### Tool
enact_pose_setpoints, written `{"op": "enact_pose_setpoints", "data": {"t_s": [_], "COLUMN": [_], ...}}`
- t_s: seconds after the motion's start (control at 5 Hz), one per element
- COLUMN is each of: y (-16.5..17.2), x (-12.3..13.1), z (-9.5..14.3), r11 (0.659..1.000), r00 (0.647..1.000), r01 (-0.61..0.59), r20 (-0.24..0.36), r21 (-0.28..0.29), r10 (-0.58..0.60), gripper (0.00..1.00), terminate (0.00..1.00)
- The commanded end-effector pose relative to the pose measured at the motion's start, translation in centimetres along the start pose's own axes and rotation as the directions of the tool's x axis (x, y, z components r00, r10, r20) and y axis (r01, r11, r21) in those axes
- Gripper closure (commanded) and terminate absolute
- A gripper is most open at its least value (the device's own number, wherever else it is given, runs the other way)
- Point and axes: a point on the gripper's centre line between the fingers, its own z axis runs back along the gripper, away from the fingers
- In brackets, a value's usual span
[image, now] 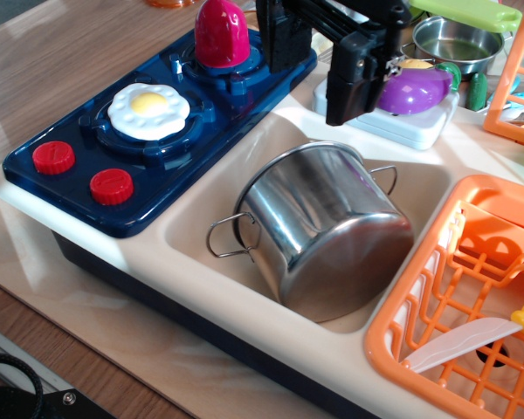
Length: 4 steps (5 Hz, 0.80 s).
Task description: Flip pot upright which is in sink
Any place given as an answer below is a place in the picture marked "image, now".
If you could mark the blue toy stove top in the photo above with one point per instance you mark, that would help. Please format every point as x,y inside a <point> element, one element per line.
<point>225,105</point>

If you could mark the small steel pan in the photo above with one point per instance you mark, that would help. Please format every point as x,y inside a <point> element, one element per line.
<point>437,39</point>

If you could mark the orange toy lid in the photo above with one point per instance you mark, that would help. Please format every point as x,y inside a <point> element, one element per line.
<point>170,4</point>

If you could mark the white toy faucet base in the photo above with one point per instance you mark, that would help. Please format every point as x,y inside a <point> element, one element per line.
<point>418,131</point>

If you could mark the magenta toy dome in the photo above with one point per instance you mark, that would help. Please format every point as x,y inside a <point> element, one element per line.
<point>221,35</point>

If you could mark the green toy cutting board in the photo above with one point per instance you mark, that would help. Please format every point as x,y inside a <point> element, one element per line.
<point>485,15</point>

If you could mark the orange dish rack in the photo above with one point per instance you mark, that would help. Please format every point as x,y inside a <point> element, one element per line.
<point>469,265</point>

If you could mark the purple toy eggplant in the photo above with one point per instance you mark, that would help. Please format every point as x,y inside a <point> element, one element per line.
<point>415,90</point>

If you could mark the white toy knife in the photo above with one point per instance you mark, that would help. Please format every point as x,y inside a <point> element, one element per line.
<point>460,340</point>

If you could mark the red stove knob left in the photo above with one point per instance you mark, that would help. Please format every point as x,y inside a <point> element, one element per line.
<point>53,158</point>

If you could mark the stainless steel pot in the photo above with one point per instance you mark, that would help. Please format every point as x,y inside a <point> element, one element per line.
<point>325,236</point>

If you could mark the green toy cucumber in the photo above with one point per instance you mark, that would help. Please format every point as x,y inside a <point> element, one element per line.
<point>477,92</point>

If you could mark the toy fried egg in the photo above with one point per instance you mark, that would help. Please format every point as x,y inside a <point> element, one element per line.
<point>148,112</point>

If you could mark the black metal bracket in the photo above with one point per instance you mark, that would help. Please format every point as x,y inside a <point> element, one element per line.
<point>71,404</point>

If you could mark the red stove knob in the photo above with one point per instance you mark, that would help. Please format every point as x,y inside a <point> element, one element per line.
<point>53,158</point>
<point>111,186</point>

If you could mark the red stove knob right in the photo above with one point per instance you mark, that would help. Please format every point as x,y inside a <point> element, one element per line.
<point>111,186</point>

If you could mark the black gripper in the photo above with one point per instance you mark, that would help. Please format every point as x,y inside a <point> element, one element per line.
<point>366,35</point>

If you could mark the light blue toy utensil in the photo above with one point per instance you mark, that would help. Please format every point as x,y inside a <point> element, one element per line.
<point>510,104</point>

